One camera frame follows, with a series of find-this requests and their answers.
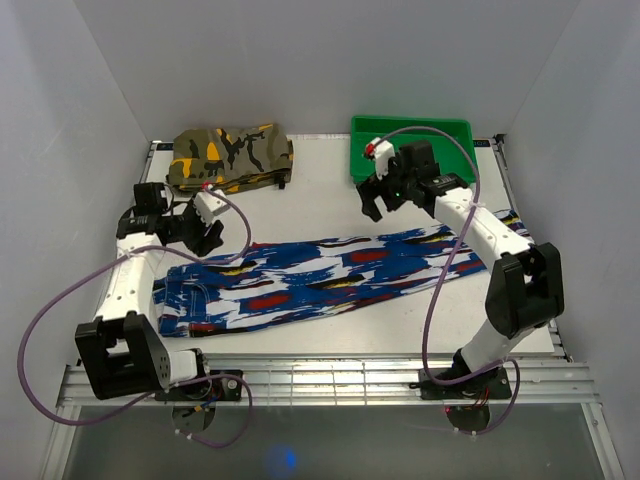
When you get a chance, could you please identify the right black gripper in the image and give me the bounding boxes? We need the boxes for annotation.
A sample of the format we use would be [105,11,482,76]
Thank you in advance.
[354,154,414,224]

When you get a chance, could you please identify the blue white red patterned trousers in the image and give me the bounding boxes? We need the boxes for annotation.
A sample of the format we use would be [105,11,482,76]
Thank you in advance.
[152,208,535,339]

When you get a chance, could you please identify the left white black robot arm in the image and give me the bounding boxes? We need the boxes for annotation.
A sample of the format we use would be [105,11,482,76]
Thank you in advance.
[75,182,229,400]

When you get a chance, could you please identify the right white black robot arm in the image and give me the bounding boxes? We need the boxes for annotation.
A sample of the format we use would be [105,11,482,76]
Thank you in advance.
[357,137,565,397]

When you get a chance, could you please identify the folded camouflage trousers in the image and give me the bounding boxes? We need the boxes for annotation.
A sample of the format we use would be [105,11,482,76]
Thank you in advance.
[166,123,294,194]

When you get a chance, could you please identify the green plastic tray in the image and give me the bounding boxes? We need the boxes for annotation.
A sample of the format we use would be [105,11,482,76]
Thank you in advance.
[350,115,477,183]

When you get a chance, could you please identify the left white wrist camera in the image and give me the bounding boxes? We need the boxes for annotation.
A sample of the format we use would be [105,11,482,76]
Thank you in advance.
[193,184,228,226]

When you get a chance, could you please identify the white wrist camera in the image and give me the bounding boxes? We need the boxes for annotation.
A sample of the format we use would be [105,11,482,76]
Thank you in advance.
[193,184,228,226]
[364,137,395,180]

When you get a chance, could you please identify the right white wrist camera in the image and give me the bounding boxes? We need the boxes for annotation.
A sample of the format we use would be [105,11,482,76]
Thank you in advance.
[364,137,395,180]

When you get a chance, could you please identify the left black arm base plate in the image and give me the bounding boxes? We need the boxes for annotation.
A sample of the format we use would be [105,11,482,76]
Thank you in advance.
[152,370,243,403]

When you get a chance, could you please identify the aluminium table edge rail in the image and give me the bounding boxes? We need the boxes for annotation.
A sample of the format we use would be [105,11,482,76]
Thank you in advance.
[57,357,601,407]

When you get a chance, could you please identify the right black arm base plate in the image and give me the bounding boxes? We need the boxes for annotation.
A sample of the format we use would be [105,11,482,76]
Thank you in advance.
[414,367,512,401]

